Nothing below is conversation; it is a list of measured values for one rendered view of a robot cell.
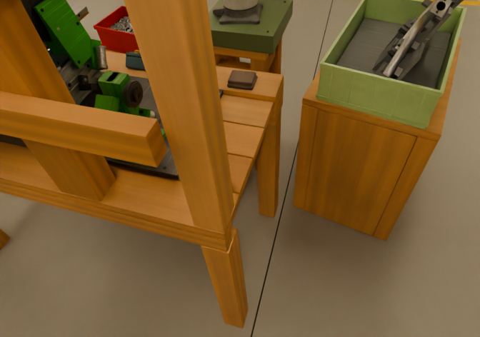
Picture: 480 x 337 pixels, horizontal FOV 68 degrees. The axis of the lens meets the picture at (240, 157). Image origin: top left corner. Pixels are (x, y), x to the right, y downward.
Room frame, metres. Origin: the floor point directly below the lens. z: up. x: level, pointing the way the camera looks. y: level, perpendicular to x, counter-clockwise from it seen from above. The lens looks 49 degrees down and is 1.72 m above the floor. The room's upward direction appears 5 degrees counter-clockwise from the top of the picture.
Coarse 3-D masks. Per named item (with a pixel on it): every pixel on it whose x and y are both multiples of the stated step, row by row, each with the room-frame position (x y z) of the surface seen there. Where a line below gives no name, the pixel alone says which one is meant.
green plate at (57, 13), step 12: (48, 0) 1.09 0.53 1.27; (60, 0) 1.12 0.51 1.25; (36, 12) 1.04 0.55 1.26; (48, 12) 1.06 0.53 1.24; (60, 12) 1.10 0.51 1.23; (72, 12) 1.13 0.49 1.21; (48, 24) 1.03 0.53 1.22; (60, 24) 1.07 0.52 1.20; (72, 24) 1.10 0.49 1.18; (60, 36) 1.04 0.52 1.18; (72, 36) 1.07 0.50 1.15; (84, 36) 1.11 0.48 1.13; (60, 48) 1.05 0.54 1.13; (72, 48) 1.05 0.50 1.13; (84, 48) 1.08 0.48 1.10; (72, 60) 1.02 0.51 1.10; (84, 60) 1.05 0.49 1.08
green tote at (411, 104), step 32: (384, 0) 1.54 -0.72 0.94; (416, 0) 1.47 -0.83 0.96; (352, 32) 1.42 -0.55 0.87; (448, 32) 1.38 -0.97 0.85; (320, 64) 1.08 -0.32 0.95; (448, 64) 1.00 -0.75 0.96; (320, 96) 1.07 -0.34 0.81; (352, 96) 1.01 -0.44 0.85; (384, 96) 0.95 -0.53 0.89; (416, 96) 0.90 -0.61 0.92
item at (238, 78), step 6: (234, 72) 1.12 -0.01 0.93; (240, 72) 1.11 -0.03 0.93; (246, 72) 1.11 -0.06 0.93; (252, 72) 1.11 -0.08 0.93; (234, 78) 1.08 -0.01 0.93; (240, 78) 1.08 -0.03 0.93; (246, 78) 1.07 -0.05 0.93; (252, 78) 1.07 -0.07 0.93; (228, 84) 1.07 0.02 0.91; (234, 84) 1.06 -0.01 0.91; (240, 84) 1.06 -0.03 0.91; (246, 84) 1.05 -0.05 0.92; (252, 84) 1.05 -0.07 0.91
